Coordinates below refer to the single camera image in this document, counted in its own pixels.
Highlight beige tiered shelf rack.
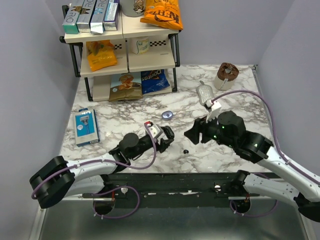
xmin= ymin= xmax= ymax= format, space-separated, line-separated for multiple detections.
xmin=59 ymin=13 xmax=180 ymax=102

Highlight orange kettle chips bag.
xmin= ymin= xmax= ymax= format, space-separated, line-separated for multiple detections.
xmin=140 ymin=0 xmax=184 ymax=31

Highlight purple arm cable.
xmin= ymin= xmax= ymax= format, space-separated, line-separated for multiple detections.
xmin=212 ymin=89 xmax=320 ymax=218
xmin=31 ymin=122 xmax=158 ymax=220

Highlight orange snack bag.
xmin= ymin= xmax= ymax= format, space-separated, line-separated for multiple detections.
xmin=86 ymin=40 xmax=118 ymax=72

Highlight white printed mug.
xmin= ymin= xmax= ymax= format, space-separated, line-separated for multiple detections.
xmin=130 ymin=36 xmax=150 ymax=55

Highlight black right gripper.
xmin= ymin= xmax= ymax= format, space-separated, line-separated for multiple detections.
xmin=183 ymin=110 xmax=237 ymax=149

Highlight brown paper cup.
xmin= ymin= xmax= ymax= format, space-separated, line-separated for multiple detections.
xmin=213 ymin=62 xmax=239 ymax=91

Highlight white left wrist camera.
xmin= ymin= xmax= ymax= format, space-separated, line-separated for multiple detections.
xmin=145 ymin=121 xmax=164 ymax=139

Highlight silver blue toothpaste box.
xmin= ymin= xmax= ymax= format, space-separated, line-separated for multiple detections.
xmin=90 ymin=0 xmax=109 ymax=35

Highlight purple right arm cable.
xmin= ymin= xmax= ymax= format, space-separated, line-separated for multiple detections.
xmin=212 ymin=89 xmax=320 ymax=218

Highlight purple blue toothpaste box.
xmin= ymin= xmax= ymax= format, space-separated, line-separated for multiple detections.
xmin=103 ymin=0 xmax=120 ymax=31

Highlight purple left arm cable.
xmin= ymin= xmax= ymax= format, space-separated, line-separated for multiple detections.
xmin=31 ymin=122 xmax=158 ymax=220

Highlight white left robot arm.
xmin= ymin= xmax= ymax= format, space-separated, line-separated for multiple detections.
xmin=29 ymin=126 xmax=175 ymax=209

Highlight tan chips bag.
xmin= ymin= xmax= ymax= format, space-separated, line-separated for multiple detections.
xmin=108 ymin=72 xmax=143 ymax=102

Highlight blue razor package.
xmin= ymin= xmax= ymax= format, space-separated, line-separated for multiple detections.
xmin=72 ymin=108 xmax=100 ymax=147

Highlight teal toothpaste box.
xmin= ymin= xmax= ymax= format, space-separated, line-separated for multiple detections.
xmin=62 ymin=0 xmax=84 ymax=35

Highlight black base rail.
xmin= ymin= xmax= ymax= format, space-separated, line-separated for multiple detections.
xmin=51 ymin=171 xmax=261 ymax=210

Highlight lavender earbud charging case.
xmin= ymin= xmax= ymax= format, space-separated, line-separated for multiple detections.
xmin=161 ymin=110 xmax=174 ymax=121

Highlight grey cartoon mug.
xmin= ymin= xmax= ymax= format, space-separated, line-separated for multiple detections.
xmin=119 ymin=0 xmax=146 ymax=17

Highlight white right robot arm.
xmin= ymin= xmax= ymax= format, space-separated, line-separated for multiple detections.
xmin=184 ymin=111 xmax=320 ymax=222

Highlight blue doritos bag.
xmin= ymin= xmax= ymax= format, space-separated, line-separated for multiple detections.
xmin=140 ymin=69 xmax=170 ymax=95

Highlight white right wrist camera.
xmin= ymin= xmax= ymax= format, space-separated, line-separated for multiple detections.
xmin=205 ymin=100 xmax=222 ymax=123

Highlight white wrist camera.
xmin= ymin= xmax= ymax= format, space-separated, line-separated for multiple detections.
xmin=145 ymin=121 xmax=164 ymax=139
xmin=205 ymin=100 xmax=222 ymax=123

